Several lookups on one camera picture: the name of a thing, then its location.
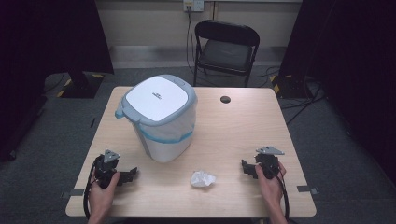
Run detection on grey tape strip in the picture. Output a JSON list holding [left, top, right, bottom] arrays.
[[296, 185, 319, 196], [60, 188, 86, 200]]

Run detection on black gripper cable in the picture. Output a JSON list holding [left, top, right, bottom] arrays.
[[82, 157, 100, 220], [274, 172, 290, 222]]

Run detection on black curtain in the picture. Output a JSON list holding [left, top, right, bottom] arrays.
[[0, 0, 115, 163], [277, 0, 396, 185]]

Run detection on white trash bin grey-blue lid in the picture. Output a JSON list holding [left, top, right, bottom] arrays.
[[114, 74, 199, 163]]

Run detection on black stand base striped tape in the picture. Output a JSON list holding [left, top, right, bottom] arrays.
[[56, 69, 106, 100], [269, 74, 313, 100]]

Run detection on person's left hand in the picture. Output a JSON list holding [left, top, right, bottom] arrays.
[[89, 173, 121, 214]]

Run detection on black floor cables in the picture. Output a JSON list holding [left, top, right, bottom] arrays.
[[248, 65, 329, 126]]

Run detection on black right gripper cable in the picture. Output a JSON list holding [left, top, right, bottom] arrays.
[[274, 172, 290, 222]]

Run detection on white bin bag blue drawstring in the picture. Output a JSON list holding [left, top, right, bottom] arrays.
[[132, 98, 199, 162]]

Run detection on white wall outlet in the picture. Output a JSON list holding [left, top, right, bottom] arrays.
[[182, 0, 205, 13]]

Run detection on black folding chair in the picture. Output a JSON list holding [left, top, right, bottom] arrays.
[[192, 19, 261, 88]]

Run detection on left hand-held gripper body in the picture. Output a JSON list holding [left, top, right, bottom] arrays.
[[92, 148, 123, 189]]

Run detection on person's right hand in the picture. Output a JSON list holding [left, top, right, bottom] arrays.
[[254, 161, 287, 209]]

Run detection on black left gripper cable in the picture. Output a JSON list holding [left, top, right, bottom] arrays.
[[82, 157, 100, 220]]

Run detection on black wall outlet cable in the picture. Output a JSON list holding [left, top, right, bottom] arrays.
[[185, 6, 196, 77]]

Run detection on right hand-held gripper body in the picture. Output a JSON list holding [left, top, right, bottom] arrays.
[[254, 146, 285, 180]]

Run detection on white paper ball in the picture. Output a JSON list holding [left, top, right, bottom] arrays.
[[190, 170, 217, 189]]

